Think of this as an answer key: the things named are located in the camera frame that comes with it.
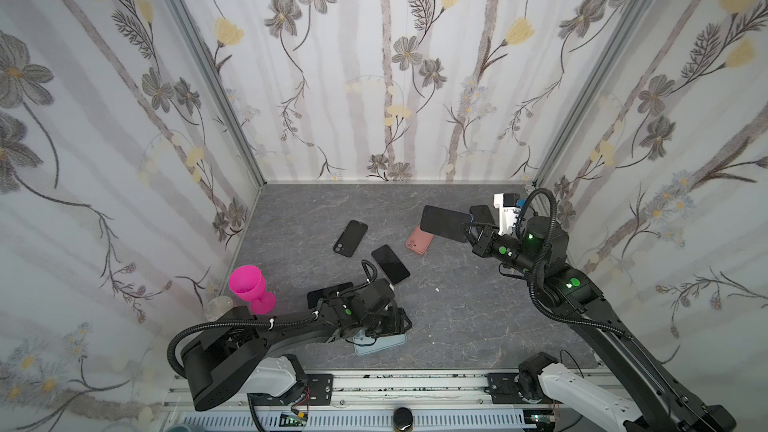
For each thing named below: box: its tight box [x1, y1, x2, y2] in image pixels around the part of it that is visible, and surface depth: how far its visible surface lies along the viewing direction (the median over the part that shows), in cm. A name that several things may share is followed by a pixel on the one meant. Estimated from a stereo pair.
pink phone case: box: [406, 224, 434, 255], surface depth 103 cm
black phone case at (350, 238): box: [333, 220, 368, 257], surface depth 107 cm
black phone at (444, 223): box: [420, 205, 473, 243], surface depth 74 cm
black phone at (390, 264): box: [371, 244, 411, 284], surface depth 98 cm
